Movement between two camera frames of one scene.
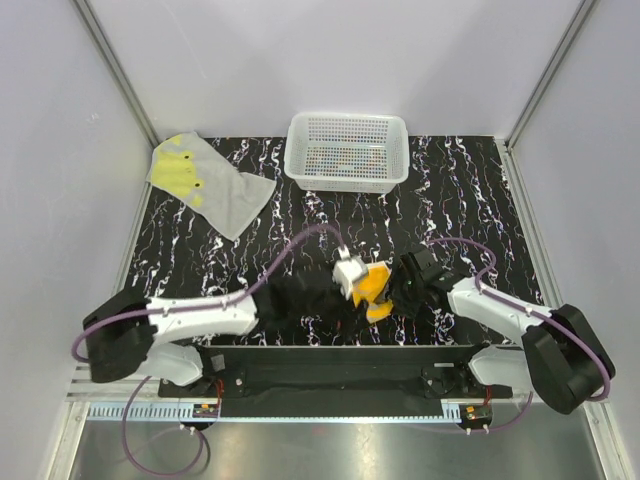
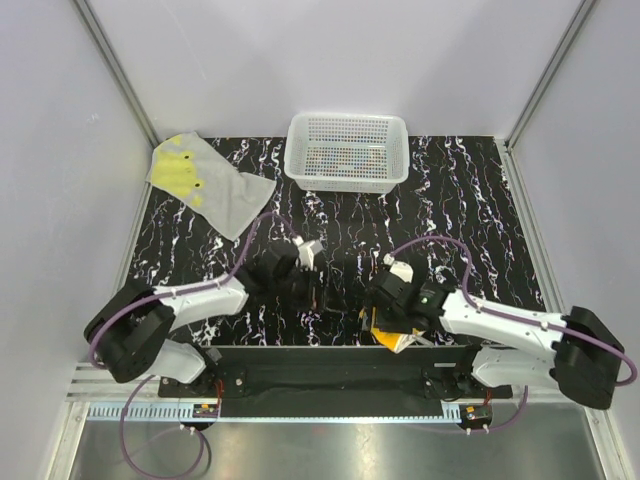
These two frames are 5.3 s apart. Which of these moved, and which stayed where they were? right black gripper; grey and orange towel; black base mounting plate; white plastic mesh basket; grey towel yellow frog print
Moved: grey and orange towel; right black gripper
Stayed: grey towel yellow frog print; black base mounting plate; white plastic mesh basket
